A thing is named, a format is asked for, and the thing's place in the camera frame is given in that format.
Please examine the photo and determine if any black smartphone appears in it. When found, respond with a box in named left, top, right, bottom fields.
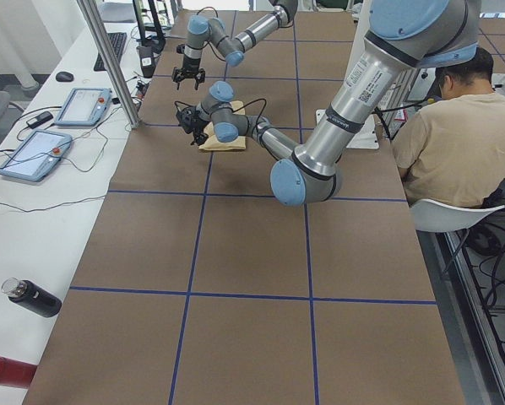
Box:
left=26, top=111, right=53, bottom=129

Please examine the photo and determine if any aluminium frame post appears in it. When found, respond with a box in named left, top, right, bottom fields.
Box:
left=76, top=0, right=140, bottom=129

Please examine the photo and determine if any blue teach pendant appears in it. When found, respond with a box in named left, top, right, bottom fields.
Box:
left=0, top=130, right=73, bottom=182
left=54, top=88, right=112, bottom=127

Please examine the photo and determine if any beige long sleeve shirt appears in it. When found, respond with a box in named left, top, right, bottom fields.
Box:
left=197, top=101, right=248, bottom=151

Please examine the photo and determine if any black keyboard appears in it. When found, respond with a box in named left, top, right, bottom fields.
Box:
left=92, top=31, right=128, bottom=72

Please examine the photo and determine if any white plastic chair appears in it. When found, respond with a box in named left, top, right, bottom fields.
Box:
left=409, top=197, right=505, bottom=275

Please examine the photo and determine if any upper blue teach pendant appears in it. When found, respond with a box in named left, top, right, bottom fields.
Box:
left=54, top=88, right=112, bottom=127

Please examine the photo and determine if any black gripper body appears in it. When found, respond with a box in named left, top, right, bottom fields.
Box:
left=171, top=57, right=205, bottom=83
left=191, top=111, right=210, bottom=138

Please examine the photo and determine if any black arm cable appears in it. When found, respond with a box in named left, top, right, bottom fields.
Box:
left=174, top=97, right=270, bottom=140

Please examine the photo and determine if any black computer mouse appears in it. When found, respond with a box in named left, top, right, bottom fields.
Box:
left=55, top=71, right=74, bottom=83

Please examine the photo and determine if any lower blue teach pendant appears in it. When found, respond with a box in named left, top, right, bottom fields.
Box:
left=0, top=130, right=73, bottom=182

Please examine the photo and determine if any red cylinder bottle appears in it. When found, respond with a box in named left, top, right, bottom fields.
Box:
left=0, top=356, right=37, bottom=389

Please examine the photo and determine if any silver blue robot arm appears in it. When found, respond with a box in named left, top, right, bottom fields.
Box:
left=171, top=0, right=298, bottom=89
left=176, top=1, right=481, bottom=206

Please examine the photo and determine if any person in beige shirt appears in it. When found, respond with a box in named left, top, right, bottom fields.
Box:
left=392, top=47, right=505, bottom=208

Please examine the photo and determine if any black water bottle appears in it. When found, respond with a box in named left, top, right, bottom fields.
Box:
left=1, top=278, right=62, bottom=318

